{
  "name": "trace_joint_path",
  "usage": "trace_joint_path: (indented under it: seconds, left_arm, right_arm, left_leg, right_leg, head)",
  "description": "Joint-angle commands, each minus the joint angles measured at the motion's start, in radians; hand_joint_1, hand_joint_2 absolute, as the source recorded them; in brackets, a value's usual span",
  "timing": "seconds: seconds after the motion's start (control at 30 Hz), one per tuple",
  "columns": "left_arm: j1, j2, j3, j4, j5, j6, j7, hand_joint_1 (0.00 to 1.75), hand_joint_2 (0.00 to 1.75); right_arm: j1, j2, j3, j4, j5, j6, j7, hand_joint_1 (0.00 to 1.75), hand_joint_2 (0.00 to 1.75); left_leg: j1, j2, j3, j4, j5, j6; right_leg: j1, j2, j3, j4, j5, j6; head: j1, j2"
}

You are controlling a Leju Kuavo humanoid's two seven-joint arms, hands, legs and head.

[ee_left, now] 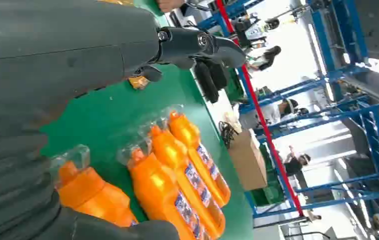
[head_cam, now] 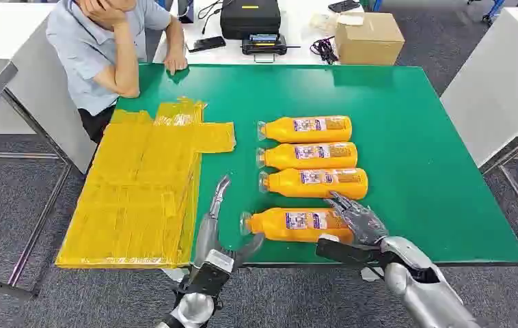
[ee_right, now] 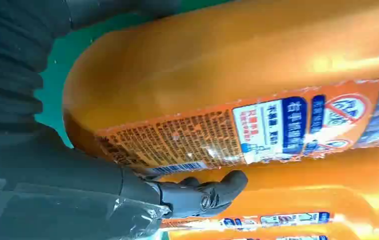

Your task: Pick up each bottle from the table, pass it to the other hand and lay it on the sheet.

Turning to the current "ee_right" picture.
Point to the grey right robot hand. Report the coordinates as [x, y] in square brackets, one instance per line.
[60, 192]

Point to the green table mat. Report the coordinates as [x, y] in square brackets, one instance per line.
[62, 56]

